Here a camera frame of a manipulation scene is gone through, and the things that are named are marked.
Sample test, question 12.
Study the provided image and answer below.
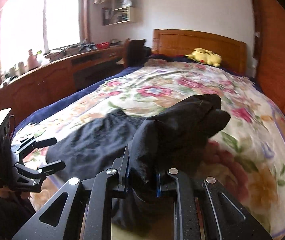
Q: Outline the wooden desk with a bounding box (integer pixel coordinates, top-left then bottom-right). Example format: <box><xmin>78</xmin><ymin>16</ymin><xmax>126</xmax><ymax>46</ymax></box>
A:
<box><xmin>0</xmin><ymin>46</ymin><xmax>124</xmax><ymax>124</ymax></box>

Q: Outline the wooden louvered wardrobe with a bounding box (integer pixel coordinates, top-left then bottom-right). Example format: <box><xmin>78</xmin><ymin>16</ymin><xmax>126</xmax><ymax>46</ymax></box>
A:
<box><xmin>247</xmin><ymin>0</ymin><xmax>285</xmax><ymax>133</ymax></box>

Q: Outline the wooden chair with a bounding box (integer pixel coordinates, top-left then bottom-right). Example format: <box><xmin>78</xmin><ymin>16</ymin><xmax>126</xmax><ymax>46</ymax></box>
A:
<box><xmin>123</xmin><ymin>39</ymin><xmax>152</xmax><ymax>68</ymax></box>

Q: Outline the red basket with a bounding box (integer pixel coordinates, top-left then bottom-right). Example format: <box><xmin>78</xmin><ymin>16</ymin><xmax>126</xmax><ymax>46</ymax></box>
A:
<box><xmin>96</xmin><ymin>42</ymin><xmax>110</xmax><ymax>50</ymax></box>

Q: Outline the navy bed sheet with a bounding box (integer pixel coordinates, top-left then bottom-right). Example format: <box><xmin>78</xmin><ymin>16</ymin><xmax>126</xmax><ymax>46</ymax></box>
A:
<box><xmin>14</xmin><ymin>54</ymin><xmax>191</xmax><ymax>136</ymax></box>

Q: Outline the dark navy large jacket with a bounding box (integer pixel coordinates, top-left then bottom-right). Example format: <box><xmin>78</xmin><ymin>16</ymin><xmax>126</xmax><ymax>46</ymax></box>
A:
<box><xmin>45</xmin><ymin>93</ymin><xmax>232</xmax><ymax>233</ymax></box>

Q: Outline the white wall shelf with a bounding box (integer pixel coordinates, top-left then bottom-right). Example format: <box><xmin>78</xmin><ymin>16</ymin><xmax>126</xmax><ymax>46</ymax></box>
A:
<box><xmin>94</xmin><ymin>0</ymin><xmax>136</xmax><ymax>26</ymax></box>

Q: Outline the yellow Pikachu plush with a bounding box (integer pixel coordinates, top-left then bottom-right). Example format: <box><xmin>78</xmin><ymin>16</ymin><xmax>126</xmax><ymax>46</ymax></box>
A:
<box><xmin>185</xmin><ymin>48</ymin><xmax>222</xmax><ymax>67</ymax></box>

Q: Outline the wooden headboard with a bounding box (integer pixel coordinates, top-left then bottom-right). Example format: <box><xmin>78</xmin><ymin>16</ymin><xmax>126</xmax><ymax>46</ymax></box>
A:
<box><xmin>152</xmin><ymin>29</ymin><xmax>247</xmax><ymax>75</ymax></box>

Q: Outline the window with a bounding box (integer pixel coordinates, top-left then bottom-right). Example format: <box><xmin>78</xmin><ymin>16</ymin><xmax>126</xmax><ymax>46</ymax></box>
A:
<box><xmin>0</xmin><ymin>0</ymin><xmax>83</xmax><ymax>73</ymax></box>

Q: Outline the pink figurine on sill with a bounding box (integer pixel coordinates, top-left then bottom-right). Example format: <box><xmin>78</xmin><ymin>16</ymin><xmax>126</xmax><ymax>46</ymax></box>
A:
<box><xmin>28</xmin><ymin>49</ymin><xmax>42</xmax><ymax>71</ymax></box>

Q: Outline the left human hand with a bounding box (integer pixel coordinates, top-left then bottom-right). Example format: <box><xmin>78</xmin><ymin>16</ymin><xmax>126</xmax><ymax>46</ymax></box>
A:
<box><xmin>0</xmin><ymin>186</ymin><xmax>30</xmax><ymax>199</ymax></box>

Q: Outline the floral blanket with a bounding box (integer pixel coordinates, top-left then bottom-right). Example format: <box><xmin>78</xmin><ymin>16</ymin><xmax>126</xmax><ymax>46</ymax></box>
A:
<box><xmin>14</xmin><ymin>59</ymin><xmax>285</xmax><ymax>239</ymax></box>

